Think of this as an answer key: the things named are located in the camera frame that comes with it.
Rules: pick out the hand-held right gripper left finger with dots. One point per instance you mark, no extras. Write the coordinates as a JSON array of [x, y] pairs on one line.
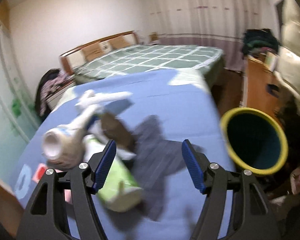
[[105, 166]]

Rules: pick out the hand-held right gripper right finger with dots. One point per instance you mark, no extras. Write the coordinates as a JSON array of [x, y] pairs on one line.
[[193, 166]]

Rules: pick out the green and white bottle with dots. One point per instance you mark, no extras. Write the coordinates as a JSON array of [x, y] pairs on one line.
[[121, 187]]

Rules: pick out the blue bin with yellow rim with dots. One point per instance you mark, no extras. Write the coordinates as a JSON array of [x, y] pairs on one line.
[[252, 140]]

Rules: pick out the brown plastic container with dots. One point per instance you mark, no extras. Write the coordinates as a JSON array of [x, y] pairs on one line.
[[116, 131]]

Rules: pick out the blue printed blanket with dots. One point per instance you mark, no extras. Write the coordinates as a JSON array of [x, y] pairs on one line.
[[165, 110]]

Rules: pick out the white plastic tube bottle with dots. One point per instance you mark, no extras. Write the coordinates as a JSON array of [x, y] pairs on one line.
[[102, 98]]

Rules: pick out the dark patterned clothes heap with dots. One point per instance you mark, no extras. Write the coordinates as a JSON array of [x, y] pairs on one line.
[[46, 90]]

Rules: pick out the wooden desk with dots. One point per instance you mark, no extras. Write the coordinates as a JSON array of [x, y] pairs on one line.
[[256, 87]]

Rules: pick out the wooden headboard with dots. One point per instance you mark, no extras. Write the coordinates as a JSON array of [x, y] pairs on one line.
[[66, 65]]

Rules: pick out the brown pillow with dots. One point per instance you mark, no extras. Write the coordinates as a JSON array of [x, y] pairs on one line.
[[118, 41], [90, 53]]

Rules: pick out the bed with green quilt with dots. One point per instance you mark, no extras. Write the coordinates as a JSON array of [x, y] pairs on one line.
[[160, 56]]

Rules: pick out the wardrobe with green printed door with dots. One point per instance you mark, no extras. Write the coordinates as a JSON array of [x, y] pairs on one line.
[[7, 100]]

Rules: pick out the pale green book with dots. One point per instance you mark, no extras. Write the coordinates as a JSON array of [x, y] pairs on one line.
[[271, 60]]

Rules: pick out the small cardboard box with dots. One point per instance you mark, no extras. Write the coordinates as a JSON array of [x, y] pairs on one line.
[[153, 36]]

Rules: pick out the pile of dark clothes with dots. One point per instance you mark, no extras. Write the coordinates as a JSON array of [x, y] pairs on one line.
[[260, 41]]

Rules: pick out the white puffy jacket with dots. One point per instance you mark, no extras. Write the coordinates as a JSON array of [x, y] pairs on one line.
[[293, 62]]

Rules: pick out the pale striped curtain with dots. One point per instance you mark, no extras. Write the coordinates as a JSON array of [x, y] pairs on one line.
[[202, 17]]

